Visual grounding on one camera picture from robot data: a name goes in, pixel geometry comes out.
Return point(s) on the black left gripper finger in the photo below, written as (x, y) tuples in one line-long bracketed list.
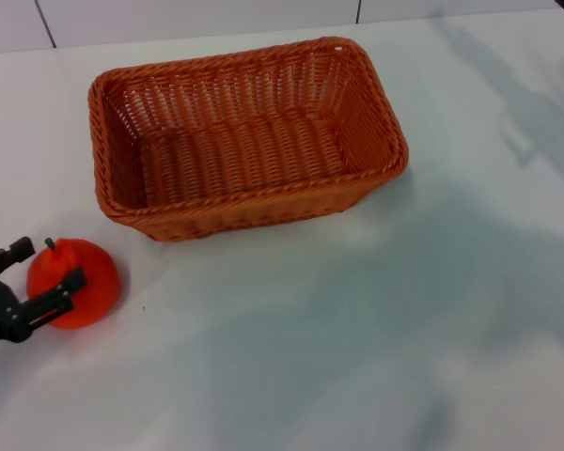
[(56, 296), (14, 250)]

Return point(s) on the orange plush fruit toy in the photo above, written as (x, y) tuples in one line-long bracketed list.
[(91, 277)]

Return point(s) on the orange woven rectangular basket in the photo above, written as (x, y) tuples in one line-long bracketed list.
[(244, 150)]

